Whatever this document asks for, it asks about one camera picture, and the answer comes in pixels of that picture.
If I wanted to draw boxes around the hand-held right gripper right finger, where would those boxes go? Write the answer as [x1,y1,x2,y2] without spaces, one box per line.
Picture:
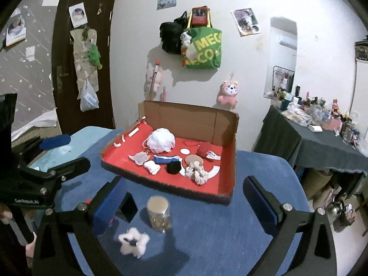
[243,175,337,276]

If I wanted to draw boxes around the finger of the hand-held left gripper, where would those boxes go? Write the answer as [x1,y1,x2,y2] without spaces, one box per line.
[26,157,91,197]
[11,136,43,156]

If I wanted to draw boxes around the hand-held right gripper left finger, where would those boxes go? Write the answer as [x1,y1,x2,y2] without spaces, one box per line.
[32,175,138,276]

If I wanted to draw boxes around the white fluffy scrunchie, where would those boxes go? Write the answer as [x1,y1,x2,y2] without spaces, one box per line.
[118,228,150,259]

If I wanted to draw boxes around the beige and white cloth piece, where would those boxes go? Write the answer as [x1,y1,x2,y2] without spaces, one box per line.
[128,151,150,166]

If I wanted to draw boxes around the white knotted rope toy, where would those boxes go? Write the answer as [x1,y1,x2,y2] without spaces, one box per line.
[184,162,208,185]

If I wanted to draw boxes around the blue and white pack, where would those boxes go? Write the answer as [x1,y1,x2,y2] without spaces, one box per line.
[153,155,181,165]

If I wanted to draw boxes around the black pouf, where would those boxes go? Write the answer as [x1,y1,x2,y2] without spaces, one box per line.
[167,161,182,175]

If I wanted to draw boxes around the round beige pad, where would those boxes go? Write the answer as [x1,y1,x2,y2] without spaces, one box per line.
[185,155,203,167]

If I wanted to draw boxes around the cardboard box with red lining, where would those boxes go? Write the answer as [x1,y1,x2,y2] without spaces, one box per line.
[101,101,240,206]

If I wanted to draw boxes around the person's left hand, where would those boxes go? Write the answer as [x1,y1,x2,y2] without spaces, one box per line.
[0,204,38,253]

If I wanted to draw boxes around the dark blue cloth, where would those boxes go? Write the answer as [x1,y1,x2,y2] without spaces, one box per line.
[39,135,71,150]

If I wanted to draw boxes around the light blue sheet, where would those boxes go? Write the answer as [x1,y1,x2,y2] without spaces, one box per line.
[29,126,115,170]

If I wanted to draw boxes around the clear jar with metal lid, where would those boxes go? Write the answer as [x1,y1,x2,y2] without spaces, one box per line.
[147,196,172,233]

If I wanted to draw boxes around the clear plastic bag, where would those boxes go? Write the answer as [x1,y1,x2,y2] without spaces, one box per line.
[80,79,100,112]

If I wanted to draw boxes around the silver kettle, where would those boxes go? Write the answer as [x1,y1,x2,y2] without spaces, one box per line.
[325,200,345,225]

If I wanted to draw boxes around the table with dark cloth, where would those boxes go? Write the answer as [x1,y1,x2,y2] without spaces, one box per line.
[253,105,368,179]

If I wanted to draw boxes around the red yarn ball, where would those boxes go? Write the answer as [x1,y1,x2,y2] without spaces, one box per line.
[197,142,213,158]

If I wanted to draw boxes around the white mesh bath pouf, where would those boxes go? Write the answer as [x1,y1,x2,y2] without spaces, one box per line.
[143,128,176,153]

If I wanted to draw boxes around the beige hanging organizer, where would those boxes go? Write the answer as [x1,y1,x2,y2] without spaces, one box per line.
[70,27,100,100]

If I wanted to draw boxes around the clutter of cosmetics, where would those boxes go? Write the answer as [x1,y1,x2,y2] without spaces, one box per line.
[270,85,361,150]

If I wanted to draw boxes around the green plush toy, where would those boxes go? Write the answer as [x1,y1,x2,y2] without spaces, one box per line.
[87,46,102,69]

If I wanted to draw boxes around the dark wooden door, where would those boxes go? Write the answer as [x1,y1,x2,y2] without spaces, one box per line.
[52,0,119,137]

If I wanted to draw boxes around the pink deer plush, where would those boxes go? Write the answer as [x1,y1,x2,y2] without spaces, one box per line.
[217,80,239,110]

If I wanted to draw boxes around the stick with orange tip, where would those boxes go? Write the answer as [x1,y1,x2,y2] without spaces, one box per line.
[148,61,160,101]

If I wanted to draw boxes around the round print door poster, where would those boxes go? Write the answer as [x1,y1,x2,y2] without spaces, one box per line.
[69,2,88,28]

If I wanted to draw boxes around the black bag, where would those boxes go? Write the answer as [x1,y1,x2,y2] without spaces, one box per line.
[159,11,189,55]

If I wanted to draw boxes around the green tote bag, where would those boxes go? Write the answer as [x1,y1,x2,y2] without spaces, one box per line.
[184,27,222,69]

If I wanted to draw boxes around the white plush charm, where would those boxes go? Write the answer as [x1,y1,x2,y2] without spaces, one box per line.
[180,32,193,48]

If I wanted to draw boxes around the red and yellow bag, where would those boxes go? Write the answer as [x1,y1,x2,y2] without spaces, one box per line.
[188,6,213,29]

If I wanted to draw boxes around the metal door handle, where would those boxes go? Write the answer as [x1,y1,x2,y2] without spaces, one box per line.
[56,66,67,94]

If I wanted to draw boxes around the black wire rack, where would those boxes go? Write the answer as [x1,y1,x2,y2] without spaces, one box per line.
[272,66,296,92]

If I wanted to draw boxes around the photo wall poster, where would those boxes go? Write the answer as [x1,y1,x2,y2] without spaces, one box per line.
[231,8,261,37]

